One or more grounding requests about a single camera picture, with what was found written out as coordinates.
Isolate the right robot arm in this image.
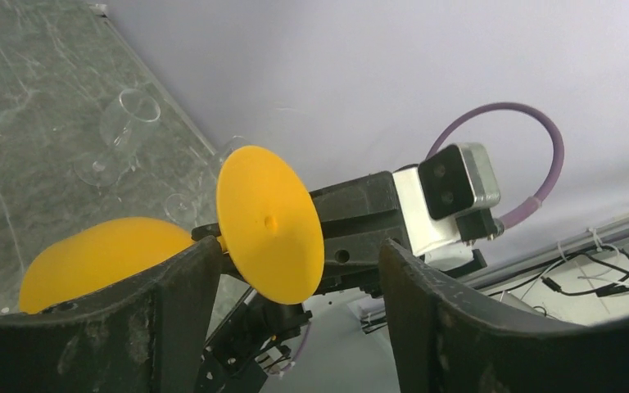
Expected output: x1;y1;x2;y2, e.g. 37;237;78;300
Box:
207;165;502;388

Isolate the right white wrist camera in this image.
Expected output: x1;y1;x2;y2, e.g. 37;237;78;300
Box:
392;143;505;274

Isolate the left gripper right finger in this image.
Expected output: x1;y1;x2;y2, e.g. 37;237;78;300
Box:
378;240;629;392

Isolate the clear glass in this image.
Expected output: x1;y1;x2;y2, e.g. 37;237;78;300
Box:
74;88;161;187
163;193;198;227

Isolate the orange plastic wine glass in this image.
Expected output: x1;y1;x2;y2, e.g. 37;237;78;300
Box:
18;145;327;316

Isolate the clear glass right front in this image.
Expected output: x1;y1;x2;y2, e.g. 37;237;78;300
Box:
163;193;198;227

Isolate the clear glass right edge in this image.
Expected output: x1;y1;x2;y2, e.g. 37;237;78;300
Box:
210;135;250;171

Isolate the clear glass far right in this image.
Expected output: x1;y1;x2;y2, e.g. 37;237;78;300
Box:
74;88;161;187

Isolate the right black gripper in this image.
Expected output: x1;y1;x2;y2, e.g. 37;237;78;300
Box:
192;169;489;297

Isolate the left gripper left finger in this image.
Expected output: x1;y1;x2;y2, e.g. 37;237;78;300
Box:
0;237;223;392

